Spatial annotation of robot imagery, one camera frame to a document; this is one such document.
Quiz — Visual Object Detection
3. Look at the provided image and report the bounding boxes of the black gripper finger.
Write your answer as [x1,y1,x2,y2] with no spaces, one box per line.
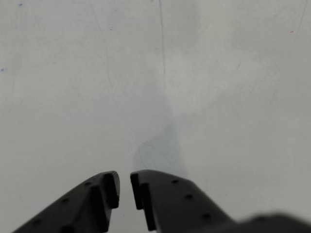
[130,169,238,233]
[11,170,121,233]

